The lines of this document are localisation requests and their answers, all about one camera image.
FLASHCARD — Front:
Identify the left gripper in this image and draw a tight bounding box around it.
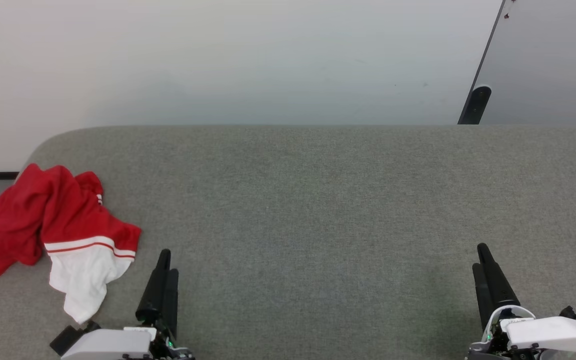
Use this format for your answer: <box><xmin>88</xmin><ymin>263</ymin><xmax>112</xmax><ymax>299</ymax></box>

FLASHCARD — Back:
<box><xmin>60</xmin><ymin>249</ymin><xmax>195</xmax><ymax>360</ymax></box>

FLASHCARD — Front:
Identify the red and white jersey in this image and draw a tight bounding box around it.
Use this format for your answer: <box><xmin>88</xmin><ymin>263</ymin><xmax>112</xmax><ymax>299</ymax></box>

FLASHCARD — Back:
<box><xmin>0</xmin><ymin>163</ymin><xmax>143</xmax><ymax>325</ymax></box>

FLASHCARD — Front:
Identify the grey panel with dark edge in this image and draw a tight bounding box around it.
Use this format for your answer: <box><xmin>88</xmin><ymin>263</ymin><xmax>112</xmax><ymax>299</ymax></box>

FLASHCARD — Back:
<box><xmin>458</xmin><ymin>0</ymin><xmax>576</xmax><ymax>126</ymax></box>

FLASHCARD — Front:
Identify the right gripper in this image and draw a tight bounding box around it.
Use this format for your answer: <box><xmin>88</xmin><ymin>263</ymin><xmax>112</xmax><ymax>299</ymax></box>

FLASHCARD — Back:
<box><xmin>468</xmin><ymin>243</ymin><xmax>576</xmax><ymax>360</ymax></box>

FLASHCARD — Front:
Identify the black oblong wall bracket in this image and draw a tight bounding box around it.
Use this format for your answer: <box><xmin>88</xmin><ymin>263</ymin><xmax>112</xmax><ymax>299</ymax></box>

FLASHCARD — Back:
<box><xmin>458</xmin><ymin>86</ymin><xmax>492</xmax><ymax>125</ymax></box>

